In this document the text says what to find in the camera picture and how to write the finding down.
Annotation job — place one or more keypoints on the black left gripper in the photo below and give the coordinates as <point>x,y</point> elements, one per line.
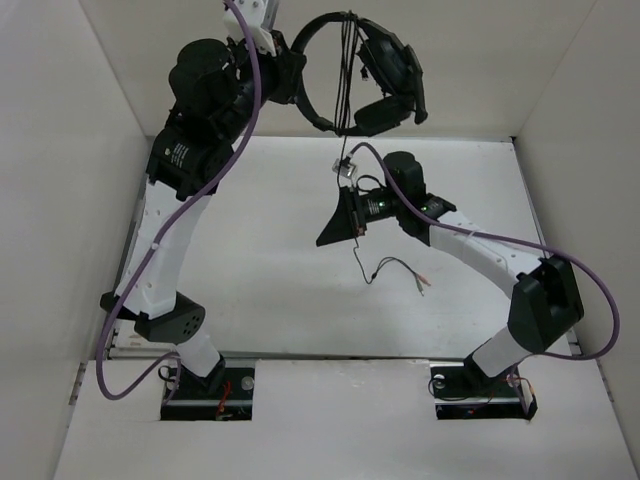
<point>286,67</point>

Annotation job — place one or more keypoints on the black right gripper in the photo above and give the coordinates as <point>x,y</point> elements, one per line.
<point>349,220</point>

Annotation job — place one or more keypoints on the black headset with microphone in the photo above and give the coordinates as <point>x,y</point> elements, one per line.
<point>393,65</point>

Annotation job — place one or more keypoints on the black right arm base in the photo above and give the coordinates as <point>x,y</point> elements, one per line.
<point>509,396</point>

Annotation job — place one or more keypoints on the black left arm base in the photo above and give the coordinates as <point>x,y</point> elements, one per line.
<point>231,401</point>

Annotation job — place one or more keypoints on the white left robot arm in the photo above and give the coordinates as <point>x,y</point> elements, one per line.
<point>219,89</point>

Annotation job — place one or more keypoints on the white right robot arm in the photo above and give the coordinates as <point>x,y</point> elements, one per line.
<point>544,297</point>

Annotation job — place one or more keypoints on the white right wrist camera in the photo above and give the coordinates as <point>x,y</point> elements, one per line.
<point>345,168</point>

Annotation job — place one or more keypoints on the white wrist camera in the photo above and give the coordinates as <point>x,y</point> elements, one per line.
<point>259,17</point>
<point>345,168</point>

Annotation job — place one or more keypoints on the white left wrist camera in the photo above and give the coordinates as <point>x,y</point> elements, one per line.
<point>259,17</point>

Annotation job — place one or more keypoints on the aluminium table edge rail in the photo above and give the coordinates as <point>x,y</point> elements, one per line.
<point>573,342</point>

